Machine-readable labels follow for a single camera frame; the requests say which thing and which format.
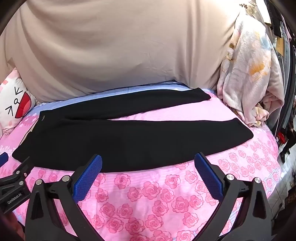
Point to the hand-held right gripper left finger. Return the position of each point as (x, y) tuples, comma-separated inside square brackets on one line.
[(87, 176)]

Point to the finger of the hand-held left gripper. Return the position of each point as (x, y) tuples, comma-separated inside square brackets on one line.
[(25, 165), (3, 158)]

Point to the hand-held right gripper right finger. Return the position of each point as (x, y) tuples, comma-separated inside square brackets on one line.
[(208, 176)]

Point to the black pants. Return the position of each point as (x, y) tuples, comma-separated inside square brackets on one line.
[(115, 139)]

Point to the cartoon face pillow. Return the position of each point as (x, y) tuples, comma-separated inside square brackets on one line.
[(13, 102)]

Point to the pink rose bed sheet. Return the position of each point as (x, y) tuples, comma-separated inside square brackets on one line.
[(143, 192)]

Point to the red plastic item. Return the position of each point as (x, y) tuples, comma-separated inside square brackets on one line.
[(281, 138)]

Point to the pale floral blanket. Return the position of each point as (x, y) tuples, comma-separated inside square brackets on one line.
[(249, 69)]

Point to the dark hanging clothes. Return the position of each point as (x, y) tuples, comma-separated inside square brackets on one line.
[(290, 81)]

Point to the beige quilt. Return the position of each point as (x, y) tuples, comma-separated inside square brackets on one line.
[(115, 46)]

